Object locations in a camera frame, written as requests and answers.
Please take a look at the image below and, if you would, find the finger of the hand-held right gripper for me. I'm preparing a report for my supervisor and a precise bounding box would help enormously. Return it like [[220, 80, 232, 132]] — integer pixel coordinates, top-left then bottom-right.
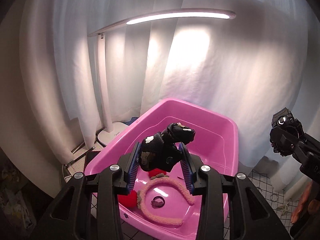
[[291, 127, 320, 164]]

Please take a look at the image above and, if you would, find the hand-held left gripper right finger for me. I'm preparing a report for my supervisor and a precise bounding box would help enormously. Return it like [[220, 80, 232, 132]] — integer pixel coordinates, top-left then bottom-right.
[[178, 142, 292, 240]]

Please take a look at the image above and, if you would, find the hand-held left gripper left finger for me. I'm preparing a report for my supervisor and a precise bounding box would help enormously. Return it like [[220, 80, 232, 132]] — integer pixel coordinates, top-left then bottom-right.
[[37, 141, 141, 240]]

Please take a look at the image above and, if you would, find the black wrist watch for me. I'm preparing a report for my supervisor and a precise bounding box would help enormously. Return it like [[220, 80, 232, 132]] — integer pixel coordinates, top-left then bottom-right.
[[269, 107, 302, 157]]

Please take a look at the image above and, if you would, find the black figurine keychain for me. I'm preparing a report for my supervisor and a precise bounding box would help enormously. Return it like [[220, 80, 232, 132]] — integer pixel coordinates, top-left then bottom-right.
[[139, 122, 196, 173]]

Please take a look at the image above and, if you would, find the pink plastic basin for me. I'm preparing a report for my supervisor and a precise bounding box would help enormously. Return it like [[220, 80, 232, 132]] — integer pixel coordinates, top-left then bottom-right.
[[84, 98, 238, 239]]

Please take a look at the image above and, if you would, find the pink fuzzy strawberry headband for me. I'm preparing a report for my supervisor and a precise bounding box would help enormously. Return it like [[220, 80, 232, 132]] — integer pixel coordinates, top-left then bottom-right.
[[117, 169, 196, 227]]

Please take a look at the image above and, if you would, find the person's right hand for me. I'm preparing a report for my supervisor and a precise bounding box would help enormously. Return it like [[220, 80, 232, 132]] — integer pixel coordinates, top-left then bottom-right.
[[291, 181, 313, 224]]

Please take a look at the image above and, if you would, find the black pen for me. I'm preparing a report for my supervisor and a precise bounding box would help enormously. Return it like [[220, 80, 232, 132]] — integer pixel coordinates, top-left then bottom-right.
[[72, 144, 97, 155]]

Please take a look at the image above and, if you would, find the white black grid tablecloth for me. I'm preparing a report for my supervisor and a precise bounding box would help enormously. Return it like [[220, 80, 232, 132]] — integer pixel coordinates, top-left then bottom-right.
[[65, 155, 302, 240]]

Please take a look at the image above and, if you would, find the white desk lamp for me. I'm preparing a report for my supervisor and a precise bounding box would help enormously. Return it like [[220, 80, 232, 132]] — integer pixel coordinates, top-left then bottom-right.
[[88, 9, 237, 147]]

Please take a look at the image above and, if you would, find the white sheer curtain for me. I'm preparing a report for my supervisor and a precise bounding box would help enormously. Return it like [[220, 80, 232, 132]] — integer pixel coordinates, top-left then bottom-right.
[[100, 0, 308, 170]]

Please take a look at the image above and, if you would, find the printed plastic bag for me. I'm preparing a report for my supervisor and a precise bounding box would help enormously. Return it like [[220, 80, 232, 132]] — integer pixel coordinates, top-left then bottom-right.
[[0, 159, 34, 230]]

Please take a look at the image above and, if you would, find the cream curtain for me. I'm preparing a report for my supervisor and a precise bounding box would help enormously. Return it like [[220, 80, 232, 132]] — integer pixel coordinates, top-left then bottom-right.
[[0, 0, 108, 198]]

